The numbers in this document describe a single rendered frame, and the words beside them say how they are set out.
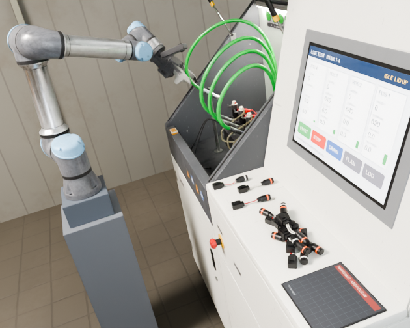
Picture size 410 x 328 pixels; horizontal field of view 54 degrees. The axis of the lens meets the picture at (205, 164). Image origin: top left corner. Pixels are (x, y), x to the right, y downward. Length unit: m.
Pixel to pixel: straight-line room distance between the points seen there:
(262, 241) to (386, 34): 0.58
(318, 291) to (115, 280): 1.07
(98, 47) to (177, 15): 1.76
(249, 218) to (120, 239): 0.70
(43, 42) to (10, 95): 1.76
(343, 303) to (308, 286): 0.08
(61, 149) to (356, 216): 1.06
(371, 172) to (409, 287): 0.25
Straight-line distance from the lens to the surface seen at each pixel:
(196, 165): 1.56
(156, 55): 1.80
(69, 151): 1.57
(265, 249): 1.07
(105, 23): 3.17
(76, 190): 1.63
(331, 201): 1.10
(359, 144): 0.99
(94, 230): 1.67
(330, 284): 0.98
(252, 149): 1.39
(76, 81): 3.22
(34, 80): 1.65
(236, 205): 1.21
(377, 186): 0.95
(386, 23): 0.95
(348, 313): 0.93
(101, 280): 1.82
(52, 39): 1.52
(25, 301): 2.77
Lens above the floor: 1.69
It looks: 28 degrees down
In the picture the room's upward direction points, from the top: 10 degrees counter-clockwise
